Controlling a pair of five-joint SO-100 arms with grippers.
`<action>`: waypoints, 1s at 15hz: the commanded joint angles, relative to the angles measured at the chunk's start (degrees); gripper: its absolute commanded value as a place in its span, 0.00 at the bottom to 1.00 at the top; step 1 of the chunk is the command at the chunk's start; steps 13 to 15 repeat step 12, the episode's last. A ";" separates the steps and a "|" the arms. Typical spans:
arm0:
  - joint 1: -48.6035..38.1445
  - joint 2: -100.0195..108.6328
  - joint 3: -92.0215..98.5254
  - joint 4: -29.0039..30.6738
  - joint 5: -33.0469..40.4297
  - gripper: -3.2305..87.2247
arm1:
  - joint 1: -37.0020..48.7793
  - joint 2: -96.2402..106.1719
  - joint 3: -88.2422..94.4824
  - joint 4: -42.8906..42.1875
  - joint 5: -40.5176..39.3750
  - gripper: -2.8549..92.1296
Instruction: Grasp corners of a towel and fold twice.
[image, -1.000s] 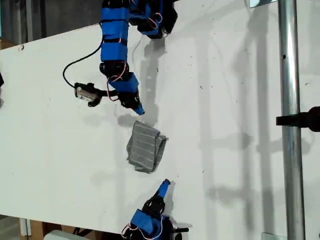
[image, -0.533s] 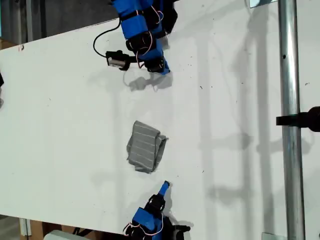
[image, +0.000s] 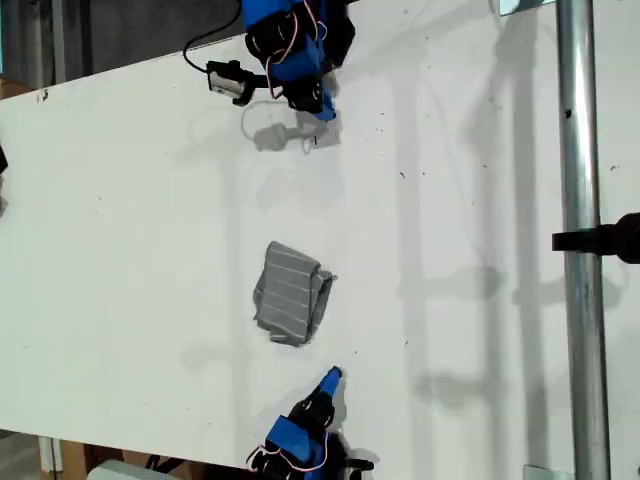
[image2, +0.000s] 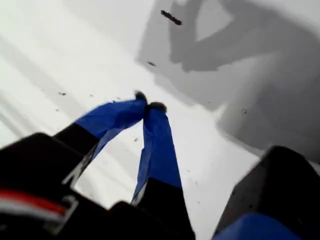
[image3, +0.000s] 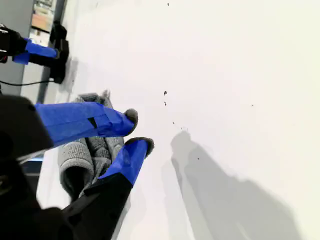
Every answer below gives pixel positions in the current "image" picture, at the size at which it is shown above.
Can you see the grey striped towel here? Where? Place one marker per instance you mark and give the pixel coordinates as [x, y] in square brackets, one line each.
[287, 295]

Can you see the brown cardboard box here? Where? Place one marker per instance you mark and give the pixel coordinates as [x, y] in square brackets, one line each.
[12, 89]
[75, 457]

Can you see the white box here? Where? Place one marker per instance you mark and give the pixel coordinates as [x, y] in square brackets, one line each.
[120, 472]

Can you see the black clamp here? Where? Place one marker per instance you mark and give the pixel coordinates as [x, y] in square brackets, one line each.
[590, 241]

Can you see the black camera stalk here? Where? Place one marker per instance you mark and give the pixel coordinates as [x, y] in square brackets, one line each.
[262, 81]

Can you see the black and silver camera box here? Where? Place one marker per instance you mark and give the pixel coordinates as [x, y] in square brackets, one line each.
[225, 82]

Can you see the steel post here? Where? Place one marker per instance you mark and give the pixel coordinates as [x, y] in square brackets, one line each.
[580, 150]

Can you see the small black object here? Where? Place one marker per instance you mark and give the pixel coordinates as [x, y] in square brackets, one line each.
[2, 160]

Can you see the white table leg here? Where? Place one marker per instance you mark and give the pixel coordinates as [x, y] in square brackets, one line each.
[50, 455]

